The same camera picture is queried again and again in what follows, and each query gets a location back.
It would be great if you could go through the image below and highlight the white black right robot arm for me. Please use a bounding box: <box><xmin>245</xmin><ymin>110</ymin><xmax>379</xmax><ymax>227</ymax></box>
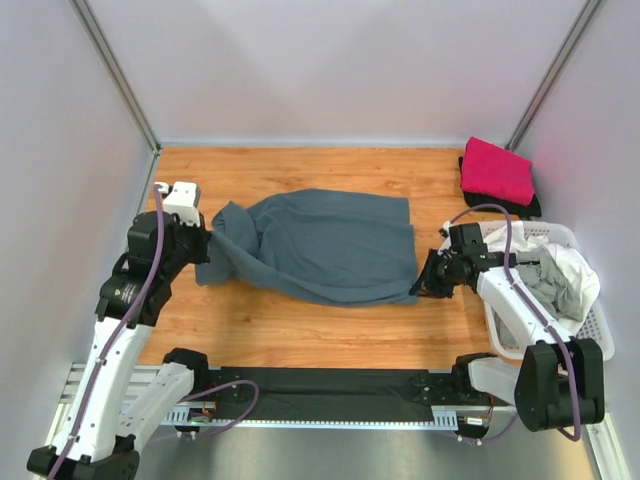
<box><xmin>410</xmin><ymin>223</ymin><xmax>605</xmax><ymax>438</ymax></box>

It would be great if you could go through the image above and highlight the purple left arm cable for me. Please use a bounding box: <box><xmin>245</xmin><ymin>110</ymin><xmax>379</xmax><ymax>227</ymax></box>
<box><xmin>47</xmin><ymin>183</ymin><xmax>260</xmax><ymax>480</ymax></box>

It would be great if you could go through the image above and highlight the grey t-shirt in basket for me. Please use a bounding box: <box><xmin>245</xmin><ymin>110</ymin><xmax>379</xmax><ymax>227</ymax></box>
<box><xmin>515</xmin><ymin>244</ymin><xmax>593</xmax><ymax>334</ymax></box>

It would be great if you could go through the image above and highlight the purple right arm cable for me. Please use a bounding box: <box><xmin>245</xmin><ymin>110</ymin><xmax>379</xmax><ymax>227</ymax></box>
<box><xmin>439</xmin><ymin>203</ymin><xmax>584</xmax><ymax>447</ymax></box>

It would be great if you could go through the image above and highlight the right aluminium corner post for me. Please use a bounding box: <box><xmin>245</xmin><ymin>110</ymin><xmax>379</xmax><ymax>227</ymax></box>
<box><xmin>505</xmin><ymin>0</ymin><xmax>606</xmax><ymax>151</ymax></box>

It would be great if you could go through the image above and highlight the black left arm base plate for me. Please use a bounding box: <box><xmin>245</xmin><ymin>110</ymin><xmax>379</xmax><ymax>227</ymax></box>
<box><xmin>196</xmin><ymin>368</ymin><xmax>253</xmax><ymax>403</ymax></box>

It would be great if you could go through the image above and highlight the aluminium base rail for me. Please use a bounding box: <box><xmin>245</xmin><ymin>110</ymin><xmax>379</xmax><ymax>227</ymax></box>
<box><xmin>59</xmin><ymin>363</ymin><xmax>610</xmax><ymax>413</ymax></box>

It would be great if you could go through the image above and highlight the grey slotted cable duct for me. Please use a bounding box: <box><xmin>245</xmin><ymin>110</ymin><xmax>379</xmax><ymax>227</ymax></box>
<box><xmin>160</xmin><ymin>405</ymin><xmax>459</xmax><ymax>432</ymax></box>

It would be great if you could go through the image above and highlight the white plastic laundry basket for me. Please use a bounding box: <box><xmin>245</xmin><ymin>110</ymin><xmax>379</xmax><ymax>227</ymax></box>
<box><xmin>484</xmin><ymin>221</ymin><xmax>615</xmax><ymax>361</ymax></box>

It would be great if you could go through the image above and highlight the folded pink t-shirt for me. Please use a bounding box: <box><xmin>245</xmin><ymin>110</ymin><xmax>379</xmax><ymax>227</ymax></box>
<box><xmin>460</xmin><ymin>137</ymin><xmax>535</xmax><ymax>206</ymax></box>

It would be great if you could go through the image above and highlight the white t-shirt in basket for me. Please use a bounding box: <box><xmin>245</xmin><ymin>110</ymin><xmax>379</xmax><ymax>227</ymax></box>
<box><xmin>482</xmin><ymin>221</ymin><xmax>600</xmax><ymax>334</ymax></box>

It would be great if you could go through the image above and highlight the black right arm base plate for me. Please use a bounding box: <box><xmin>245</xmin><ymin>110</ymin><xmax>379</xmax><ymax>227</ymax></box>
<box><xmin>409</xmin><ymin>371</ymin><xmax>506</xmax><ymax>407</ymax></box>

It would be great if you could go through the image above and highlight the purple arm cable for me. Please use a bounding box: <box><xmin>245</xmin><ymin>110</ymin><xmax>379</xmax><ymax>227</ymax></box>
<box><xmin>47</xmin><ymin>183</ymin><xmax>260</xmax><ymax>480</ymax></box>
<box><xmin>439</xmin><ymin>203</ymin><xmax>584</xmax><ymax>447</ymax></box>

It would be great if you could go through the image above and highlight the aluminium corner post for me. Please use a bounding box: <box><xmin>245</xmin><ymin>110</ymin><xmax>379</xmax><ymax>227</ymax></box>
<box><xmin>69</xmin><ymin>0</ymin><xmax>161</xmax><ymax>154</ymax></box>
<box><xmin>505</xmin><ymin>0</ymin><xmax>606</xmax><ymax>151</ymax></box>

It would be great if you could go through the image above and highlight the left aluminium corner post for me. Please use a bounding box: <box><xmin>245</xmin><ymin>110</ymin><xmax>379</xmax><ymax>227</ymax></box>
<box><xmin>69</xmin><ymin>0</ymin><xmax>161</xmax><ymax>154</ymax></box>

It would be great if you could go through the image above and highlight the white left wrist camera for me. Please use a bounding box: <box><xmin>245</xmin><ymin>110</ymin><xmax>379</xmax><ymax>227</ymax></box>
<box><xmin>154</xmin><ymin>181</ymin><xmax>202</xmax><ymax>227</ymax></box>

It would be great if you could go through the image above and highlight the blue-grey t-shirt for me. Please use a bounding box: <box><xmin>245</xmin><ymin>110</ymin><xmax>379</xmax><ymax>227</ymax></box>
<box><xmin>195</xmin><ymin>189</ymin><xmax>418</xmax><ymax>307</ymax></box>

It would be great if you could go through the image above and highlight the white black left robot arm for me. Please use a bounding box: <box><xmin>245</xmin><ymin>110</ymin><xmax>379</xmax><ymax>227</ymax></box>
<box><xmin>26</xmin><ymin>207</ymin><xmax>211</xmax><ymax>479</ymax></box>

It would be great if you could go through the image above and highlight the folded black t-shirt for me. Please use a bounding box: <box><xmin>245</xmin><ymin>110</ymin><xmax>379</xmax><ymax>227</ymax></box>
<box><xmin>458</xmin><ymin>156</ymin><xmax>541</xmax><ymax>218</ymax></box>

